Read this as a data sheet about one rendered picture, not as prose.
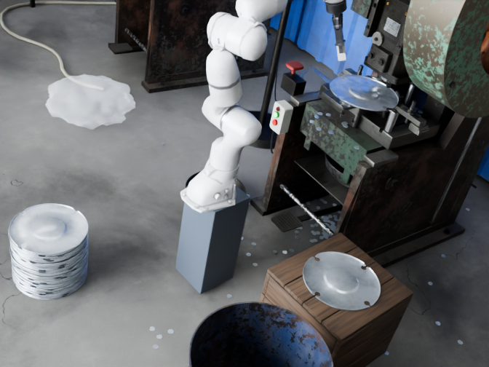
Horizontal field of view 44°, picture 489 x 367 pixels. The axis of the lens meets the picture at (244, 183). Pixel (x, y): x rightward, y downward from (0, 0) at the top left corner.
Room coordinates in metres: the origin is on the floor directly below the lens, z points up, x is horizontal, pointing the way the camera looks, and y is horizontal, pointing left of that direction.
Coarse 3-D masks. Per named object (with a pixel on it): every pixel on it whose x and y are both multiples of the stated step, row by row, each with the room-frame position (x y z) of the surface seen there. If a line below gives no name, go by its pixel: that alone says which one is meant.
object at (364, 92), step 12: (336, 84) 2.33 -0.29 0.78; (348, 84) 2.35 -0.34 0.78; (360, 84) 2.36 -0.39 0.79; (372, 84) 2.40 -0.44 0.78; (384, 84) 2.42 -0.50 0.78; (336, 96) 2.22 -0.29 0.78; (348, 96) 2.25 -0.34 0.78; (360, 96) 2.26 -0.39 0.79; (372, 96) 2.28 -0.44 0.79; (384, 96) 2.31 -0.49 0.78; (396, 96) 2.34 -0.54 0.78; (372, 108) 2.18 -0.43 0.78
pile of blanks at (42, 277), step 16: (16, 256) 1.59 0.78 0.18; (32, 256) 1.56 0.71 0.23; (48, 256) 1.58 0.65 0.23; (64, 256) 1.60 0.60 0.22; (80, 256) 1.67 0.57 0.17; (16, 272) 1.60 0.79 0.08; (32, 272) 1.56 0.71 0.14; (48, 272) 1.57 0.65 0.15; (64, 272) 1.60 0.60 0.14; (80, 272) 1.66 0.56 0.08; (32, 288) 1.57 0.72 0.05; (48, 288) 1.57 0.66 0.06; (64, 288) 1.60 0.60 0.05
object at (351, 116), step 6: (330, 90) 2.27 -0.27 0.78; (330, 96) 2.22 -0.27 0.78; (336, 102) 2.18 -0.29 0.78; (342, 102) 2.19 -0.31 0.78; (342, 108) 2.15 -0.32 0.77; (348, 108) 2.16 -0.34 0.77; (354, 108) 2.26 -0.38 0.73; (360, 108) 2.24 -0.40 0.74; (342, 114) 2.29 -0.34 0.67; (348, 114) 2.28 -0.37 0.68; (354, 114) 2.25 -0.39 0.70; (360, 114) 2.25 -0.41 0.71; (348, 120) 2.27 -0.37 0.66; (354, 120) 2.24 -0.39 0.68; (354, 126) 2.24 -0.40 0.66
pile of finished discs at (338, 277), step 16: (320, 256) 1.75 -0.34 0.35; (336, 256) 1.76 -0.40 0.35; (352, 256) 1.78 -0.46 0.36; (304, 272) 1.64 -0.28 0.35; (320, 272) 1.66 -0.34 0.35; (336, 272) 1.67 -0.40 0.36; (352, 272) 1.69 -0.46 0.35; (368, 272) 1.71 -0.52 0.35; (320, 288) 1.58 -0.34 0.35; (336, 288) 1.59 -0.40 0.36; (352, 288) 1.60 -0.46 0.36; (368, 288) 1.63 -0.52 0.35; (336, 304) 1.52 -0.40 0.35; (352, 304) 1.53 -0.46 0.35
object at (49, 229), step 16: (32, 208) 1.79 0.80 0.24; (48, 208) 1.81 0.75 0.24; (64, 208) 1.83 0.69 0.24; (16, 224) 1.69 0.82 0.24; (32, 224) 1.71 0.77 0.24; (48, 224) 1.72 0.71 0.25; (64, 224) 1.74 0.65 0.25; (80, 224) 1.76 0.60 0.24; (16, 240) 1.61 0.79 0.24; (32, 240) 1.62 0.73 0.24; (48, 240) 1.64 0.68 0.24; (64, 240) 1.66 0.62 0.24; (80, 240) 1.67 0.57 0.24
